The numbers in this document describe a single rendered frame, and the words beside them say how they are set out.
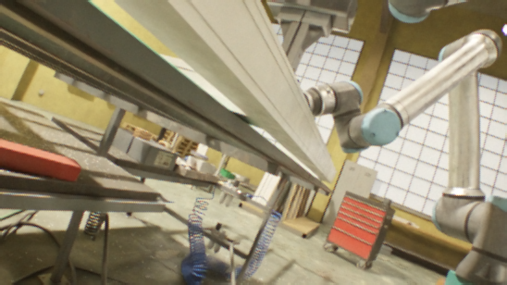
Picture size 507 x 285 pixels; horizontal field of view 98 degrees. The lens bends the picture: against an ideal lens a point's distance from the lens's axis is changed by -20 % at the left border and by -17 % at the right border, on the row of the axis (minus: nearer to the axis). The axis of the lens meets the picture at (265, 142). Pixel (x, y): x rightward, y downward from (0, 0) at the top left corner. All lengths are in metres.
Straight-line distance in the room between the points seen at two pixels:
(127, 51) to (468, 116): 1.03
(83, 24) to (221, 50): 0.10
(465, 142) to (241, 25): 0.94
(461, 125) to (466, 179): 0.19
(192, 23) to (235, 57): 0.06
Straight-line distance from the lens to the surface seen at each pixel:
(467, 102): 1.10
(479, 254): 0.97
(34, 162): 0.68
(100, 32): 0.22
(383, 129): 0.68
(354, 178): 7.68
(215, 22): 0.21
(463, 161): 1.07
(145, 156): 1.34
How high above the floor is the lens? 0.80
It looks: 6 degrees up
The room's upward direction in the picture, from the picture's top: 23 degrees clockwise
